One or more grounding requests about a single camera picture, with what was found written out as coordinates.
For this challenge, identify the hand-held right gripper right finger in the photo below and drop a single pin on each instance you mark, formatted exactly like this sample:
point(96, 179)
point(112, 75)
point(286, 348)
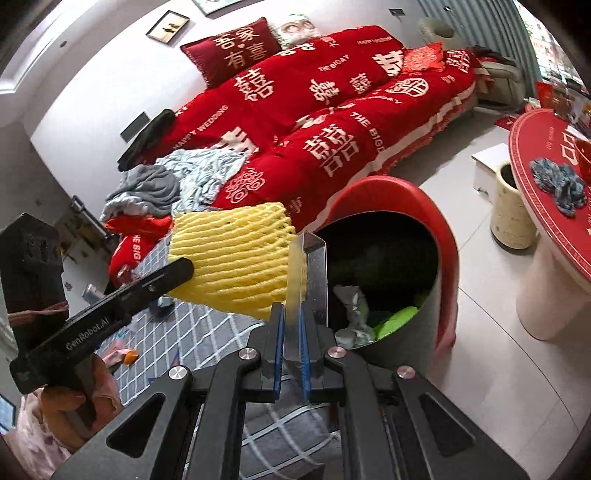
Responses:
point(305, 364)

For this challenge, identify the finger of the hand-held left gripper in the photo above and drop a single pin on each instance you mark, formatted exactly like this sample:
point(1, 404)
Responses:
point(161, 279)

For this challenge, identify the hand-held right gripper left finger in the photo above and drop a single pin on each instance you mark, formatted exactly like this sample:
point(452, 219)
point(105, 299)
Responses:
point(277, 355)

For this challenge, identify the clear printed plastic bag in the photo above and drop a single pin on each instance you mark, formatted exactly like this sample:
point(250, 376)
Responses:
point(353, 314)

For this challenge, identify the yellow foam net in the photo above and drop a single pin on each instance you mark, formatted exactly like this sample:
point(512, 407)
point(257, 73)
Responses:
point(231, 258)

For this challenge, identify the person's left forearm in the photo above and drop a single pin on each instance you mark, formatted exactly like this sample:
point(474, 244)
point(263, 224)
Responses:
point(32, 443)

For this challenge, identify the person's left hand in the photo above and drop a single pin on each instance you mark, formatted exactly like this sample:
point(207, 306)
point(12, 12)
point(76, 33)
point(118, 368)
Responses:
point(64, 410)

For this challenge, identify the grey checked star tablecloth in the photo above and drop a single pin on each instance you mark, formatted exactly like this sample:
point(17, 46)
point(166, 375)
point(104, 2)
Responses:
point(203, 332)

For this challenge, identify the grey blanket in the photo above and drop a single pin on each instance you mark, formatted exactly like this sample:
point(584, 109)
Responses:
point(147, 189)

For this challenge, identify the light blue blanket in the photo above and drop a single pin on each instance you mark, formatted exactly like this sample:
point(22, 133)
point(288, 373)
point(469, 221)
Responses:
point(207, 177)

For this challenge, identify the dark folded cloth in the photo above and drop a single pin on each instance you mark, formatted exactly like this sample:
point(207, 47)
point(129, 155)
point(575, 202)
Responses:
point(147, 138)

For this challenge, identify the red plastic chair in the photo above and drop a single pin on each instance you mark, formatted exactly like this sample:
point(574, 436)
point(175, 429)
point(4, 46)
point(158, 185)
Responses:
point(406, 198)

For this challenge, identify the red covered sofa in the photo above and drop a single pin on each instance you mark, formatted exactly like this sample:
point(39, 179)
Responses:
point(323, 106)

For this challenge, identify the large red cushion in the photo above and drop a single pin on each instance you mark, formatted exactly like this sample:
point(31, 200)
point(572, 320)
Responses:
point(231, 48)

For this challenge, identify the cream patterned bin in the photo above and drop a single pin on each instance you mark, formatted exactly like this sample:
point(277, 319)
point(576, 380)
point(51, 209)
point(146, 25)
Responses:
point(510, 217)

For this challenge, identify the round red table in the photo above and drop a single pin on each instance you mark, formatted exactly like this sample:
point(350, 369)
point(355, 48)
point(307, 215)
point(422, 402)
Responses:
point(549, 258)

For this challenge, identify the white cardboard box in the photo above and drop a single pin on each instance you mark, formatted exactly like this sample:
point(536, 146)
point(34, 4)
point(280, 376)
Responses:
point(489, 164)

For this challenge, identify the cartoon print cushion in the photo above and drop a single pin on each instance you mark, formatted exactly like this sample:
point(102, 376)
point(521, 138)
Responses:
point(298, 30)

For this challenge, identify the blue grey knitted cloth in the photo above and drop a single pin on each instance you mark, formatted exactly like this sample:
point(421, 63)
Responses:
point(558, 184)

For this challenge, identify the red floor mat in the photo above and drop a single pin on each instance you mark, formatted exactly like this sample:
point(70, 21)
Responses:
point(508, 123)

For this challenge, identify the small red cushion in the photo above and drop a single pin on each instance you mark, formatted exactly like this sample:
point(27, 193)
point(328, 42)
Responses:
point(422, 57)

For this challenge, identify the beige armchair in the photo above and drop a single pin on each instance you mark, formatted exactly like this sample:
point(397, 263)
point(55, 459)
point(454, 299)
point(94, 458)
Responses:
point(501, 78)

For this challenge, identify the red bowl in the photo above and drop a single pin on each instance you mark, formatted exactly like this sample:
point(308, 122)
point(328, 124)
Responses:
point(584, 157)

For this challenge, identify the red gift boxes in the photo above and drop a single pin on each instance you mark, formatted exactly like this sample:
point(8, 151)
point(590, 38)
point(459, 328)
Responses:
point(558, 97)

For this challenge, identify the grey curtain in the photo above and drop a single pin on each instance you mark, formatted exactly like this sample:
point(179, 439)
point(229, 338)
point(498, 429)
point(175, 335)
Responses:
point(480, 23)

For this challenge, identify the wall switch panel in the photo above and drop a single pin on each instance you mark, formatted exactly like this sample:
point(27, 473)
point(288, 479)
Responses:
point(136, 125)

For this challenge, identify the sunset picture frame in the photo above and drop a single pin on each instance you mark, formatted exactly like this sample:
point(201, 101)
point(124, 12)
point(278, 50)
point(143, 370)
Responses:
point(168, 26)

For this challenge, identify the bride picture frame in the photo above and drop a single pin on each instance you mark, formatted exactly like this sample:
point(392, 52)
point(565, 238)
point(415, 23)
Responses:
point(210, 5)

